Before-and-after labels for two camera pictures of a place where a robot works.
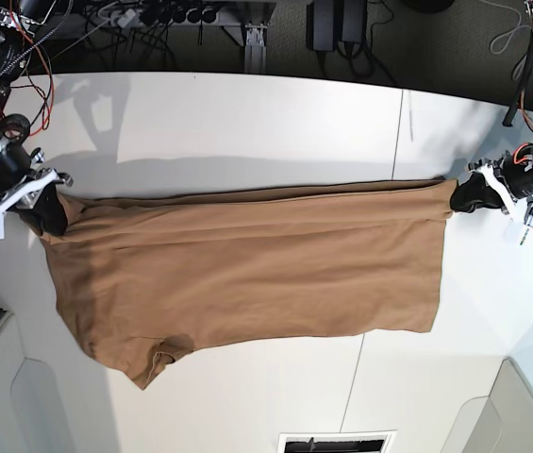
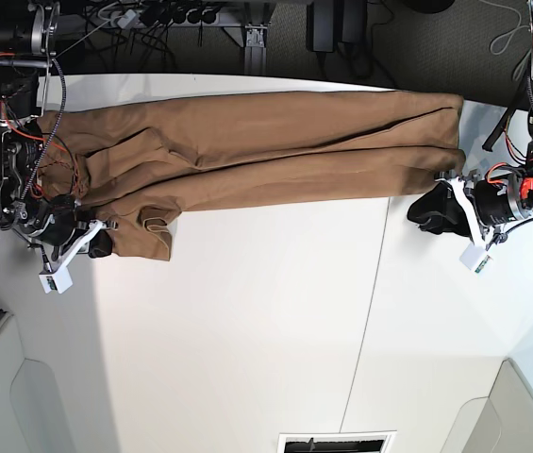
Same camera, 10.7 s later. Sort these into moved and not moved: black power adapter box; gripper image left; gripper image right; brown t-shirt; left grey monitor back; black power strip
Moved: gripper image left; brown t-shirt; gripper image right
Not moved: black power adapter box; left grey monitor back; black power strip
